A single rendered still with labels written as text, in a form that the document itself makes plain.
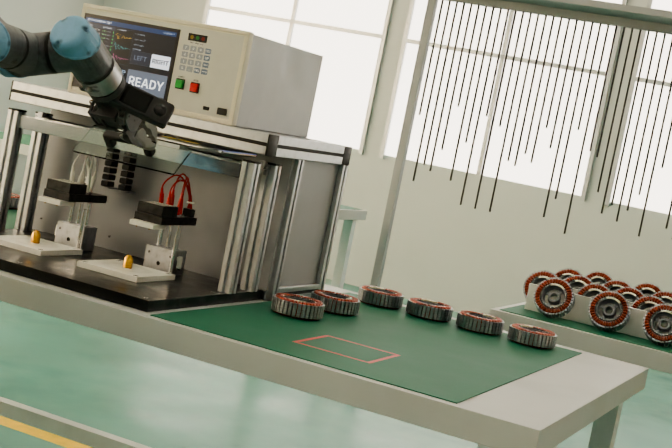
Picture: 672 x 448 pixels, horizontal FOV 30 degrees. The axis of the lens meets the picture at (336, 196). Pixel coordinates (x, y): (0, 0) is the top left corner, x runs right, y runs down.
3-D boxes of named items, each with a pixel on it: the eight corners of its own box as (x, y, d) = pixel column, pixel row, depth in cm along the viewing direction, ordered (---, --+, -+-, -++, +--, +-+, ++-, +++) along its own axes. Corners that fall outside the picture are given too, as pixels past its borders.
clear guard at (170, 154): (173, 175, 241) (178, 144, 241) (71, 151, 251) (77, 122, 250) (251, 181, 271) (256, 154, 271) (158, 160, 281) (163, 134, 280)
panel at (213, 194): (266, 291, 278) (292, 158, 276) (28, 227, 304) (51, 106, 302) (268, 291, 279) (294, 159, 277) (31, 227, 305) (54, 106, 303)
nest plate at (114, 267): (136, 282, 253) (137, 276, 253) (75, 266, 259) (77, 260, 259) (174, 280, 267) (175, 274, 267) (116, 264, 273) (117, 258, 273)
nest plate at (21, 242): (40, 256, 263) (41, 250, 263) (-16, 240, 269) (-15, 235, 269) (82, 255, 277) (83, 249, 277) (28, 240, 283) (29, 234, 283)
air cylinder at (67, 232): (80, 250, 282) (84, 227, 282) (53, 243, 285) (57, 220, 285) (93, 250, 287) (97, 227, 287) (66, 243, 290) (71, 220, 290)
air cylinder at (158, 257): (170, 275, 273) (175, 250, 272) (142, 267, 276) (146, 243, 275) (182, 274, 277) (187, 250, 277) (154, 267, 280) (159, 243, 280)
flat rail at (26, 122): (247, 179, 263) (249, 165, 263) (12, 126, 288) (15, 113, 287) (249, 180, 264) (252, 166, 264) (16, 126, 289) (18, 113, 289)
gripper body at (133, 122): (117, 99, 241) (91, 61, 231) (154, 106, 238) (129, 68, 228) (99, 131, 238) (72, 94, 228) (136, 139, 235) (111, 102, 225)
